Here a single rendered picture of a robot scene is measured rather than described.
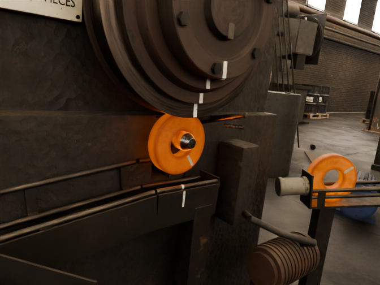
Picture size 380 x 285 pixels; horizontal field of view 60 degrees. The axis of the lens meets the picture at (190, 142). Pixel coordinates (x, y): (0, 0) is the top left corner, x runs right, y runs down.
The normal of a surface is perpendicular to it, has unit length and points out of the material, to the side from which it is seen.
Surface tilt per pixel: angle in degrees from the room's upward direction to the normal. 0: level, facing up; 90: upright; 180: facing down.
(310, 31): 92
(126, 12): 90
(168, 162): 90
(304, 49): 92
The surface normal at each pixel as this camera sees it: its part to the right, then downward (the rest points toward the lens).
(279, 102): -0.02, 0.20
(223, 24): 0.63, 0.22
